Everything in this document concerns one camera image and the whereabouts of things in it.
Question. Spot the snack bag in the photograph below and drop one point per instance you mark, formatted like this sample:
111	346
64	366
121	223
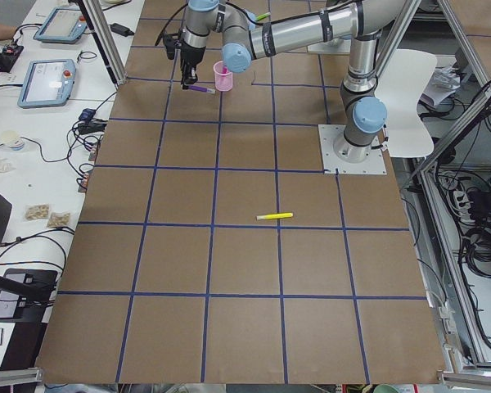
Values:
37	212
58	220

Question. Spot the black power adapter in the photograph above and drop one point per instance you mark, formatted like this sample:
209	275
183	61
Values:
121	30

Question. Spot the purple highlighter pen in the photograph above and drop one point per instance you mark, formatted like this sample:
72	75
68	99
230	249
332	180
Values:
201	89

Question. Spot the pink mesh cup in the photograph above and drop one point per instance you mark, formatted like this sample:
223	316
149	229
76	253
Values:
222	82

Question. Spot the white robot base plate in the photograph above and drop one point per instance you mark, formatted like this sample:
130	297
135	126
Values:
339	157

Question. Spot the yellow highlighter pen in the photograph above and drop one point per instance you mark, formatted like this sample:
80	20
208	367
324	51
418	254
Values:
275	216

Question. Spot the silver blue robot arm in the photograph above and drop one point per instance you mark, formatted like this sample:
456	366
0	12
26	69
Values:
245	40

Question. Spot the lower teach pendant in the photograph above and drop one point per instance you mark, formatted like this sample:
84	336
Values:
47	83

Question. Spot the teach pendant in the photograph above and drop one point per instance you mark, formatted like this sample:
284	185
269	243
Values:
63	25
47	83

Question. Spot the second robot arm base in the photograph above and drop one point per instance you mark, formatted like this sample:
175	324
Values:
335	46

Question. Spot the left snack bag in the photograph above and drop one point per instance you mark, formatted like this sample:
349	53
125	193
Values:
37	212

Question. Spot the black monitor stand base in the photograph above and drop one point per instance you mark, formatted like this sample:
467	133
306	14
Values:
25	294

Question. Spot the green highlighter pen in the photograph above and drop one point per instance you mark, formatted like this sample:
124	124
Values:
263	16

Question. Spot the white chair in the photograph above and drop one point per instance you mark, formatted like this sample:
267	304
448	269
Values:
400	88

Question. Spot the upper teach pendant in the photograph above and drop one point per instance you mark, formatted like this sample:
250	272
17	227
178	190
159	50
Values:
63	25

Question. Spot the right snack bag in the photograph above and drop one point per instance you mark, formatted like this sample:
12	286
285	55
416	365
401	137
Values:
58	220

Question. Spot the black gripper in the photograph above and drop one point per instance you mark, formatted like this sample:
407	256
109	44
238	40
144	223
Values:
192	56

